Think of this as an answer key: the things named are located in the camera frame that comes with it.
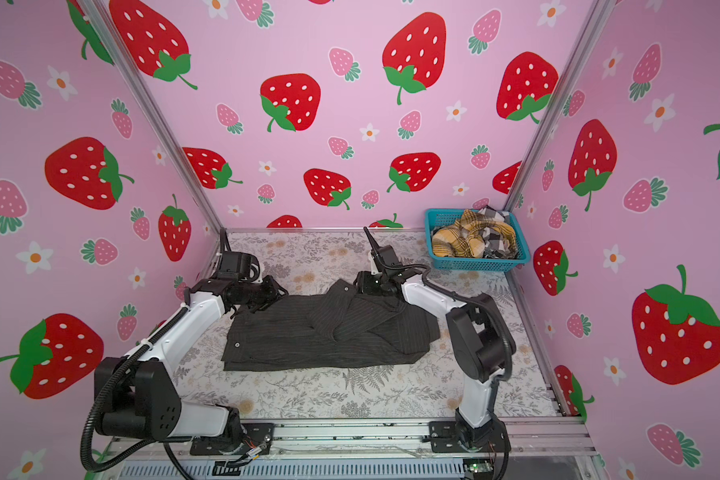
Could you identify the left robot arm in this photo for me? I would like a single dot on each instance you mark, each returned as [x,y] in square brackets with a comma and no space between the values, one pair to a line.
[136,402]

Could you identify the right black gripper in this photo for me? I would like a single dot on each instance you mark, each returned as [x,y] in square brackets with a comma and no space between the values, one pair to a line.
[362,282]

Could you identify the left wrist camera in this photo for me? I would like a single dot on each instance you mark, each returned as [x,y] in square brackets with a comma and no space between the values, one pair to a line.
[238,266]

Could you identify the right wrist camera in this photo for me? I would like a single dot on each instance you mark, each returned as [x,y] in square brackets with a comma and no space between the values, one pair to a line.
[385,258]

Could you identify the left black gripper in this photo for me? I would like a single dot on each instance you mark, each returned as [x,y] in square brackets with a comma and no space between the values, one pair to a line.
[273,292]

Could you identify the dark grey pinstripe shirt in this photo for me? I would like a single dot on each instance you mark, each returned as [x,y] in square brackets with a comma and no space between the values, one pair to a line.
[341,328]

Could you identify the yellow plaid shirt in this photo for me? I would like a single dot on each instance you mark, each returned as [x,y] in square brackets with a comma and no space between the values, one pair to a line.
[477,234]

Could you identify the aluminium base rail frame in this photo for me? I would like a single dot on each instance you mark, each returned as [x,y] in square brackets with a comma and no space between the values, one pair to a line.
[531,448]

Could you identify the teal plastic basket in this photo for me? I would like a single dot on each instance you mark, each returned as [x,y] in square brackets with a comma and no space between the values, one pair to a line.
[440,217]

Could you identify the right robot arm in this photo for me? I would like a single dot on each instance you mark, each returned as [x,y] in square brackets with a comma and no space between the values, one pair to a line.
[482,346]

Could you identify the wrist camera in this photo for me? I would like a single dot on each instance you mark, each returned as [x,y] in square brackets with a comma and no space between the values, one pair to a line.
[385,258]
[238,266]

